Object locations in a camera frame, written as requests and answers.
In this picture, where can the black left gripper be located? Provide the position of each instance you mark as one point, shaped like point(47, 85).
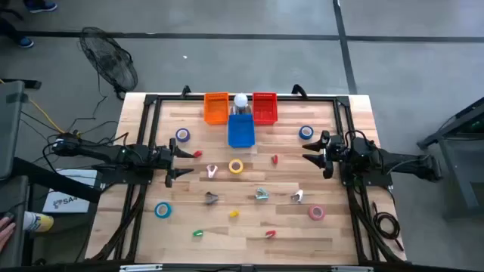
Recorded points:
point(163, 158)

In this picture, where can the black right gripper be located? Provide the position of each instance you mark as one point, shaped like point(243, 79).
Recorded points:
point(334, 153)

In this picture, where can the small red stapler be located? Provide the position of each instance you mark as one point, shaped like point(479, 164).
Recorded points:
point(197, 153)
point(270, 234)
point(275, 159)

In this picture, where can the dark blue tape roll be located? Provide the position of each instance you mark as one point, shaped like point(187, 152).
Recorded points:
point(300, 132)

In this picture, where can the purple tape roll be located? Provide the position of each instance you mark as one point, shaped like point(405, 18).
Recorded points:
point(177, 135)

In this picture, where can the pink staple remover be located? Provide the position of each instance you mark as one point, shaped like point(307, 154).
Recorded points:
point(211, 174)

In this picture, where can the dark grey staple remover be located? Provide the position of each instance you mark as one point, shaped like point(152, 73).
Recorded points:
point(211, 199)

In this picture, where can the white staple remover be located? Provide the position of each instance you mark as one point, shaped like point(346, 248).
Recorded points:
point(298, 196)

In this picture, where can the yellow tape roll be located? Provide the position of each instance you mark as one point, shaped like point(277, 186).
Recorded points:
point(230, 166)

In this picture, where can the light blue tape roll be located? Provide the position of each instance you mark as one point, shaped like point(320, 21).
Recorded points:
point(156, 210)

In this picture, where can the pink tape roll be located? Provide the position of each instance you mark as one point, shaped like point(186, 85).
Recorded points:
point(310, 212)

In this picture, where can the blue plastic basket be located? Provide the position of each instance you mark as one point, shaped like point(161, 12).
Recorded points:
point(242, 132)

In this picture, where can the teal staple remover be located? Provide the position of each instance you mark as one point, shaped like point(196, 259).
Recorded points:
point(261, 195)

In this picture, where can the small green stapler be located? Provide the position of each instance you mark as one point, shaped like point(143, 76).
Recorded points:
point(197, 233)

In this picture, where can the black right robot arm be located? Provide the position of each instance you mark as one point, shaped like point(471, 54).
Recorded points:
point(401, 162)

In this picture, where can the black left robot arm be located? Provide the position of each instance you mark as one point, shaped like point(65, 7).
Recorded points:
point(106, 153)

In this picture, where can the small yellow stapler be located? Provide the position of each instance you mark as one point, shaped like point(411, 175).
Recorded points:
point(234, 214)

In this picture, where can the orange plastic basket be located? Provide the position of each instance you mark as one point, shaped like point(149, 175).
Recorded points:
point(216, 109)

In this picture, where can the red plastic basket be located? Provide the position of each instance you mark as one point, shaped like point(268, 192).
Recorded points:
point(264, 109)

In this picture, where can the white light bulb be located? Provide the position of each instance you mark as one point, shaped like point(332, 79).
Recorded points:
point(241, 101)

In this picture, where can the white printed paper sign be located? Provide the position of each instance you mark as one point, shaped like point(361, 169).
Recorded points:
point(66, 202)

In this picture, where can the black floor fan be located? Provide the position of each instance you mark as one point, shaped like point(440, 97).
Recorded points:
point(109, 60)

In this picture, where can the black diagonal bar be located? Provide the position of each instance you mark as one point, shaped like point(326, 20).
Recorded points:
point(56, 181)

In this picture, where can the dark metal stand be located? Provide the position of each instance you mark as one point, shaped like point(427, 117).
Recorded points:
point(453, 158)

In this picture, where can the yellow and white bottle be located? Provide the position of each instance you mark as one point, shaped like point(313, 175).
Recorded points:
point(38, 222)

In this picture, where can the grey equipment cart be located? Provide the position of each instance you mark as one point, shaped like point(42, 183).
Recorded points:
point(11, 128)

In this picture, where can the person's hand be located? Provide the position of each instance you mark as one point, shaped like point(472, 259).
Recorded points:
point(5, 234)

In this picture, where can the person's shoe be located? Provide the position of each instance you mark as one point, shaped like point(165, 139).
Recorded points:
point(25, 42)
point(41, 5)

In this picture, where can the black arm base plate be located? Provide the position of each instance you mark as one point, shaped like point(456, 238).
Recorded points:
point(113, 177)
point(374, 177)

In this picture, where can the black aluminium table frame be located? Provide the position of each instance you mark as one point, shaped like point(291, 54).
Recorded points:
point(177, 97)

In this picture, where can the silver metal bracket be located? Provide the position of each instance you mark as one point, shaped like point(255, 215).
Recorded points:
point(140, 267)
point(351, 268)

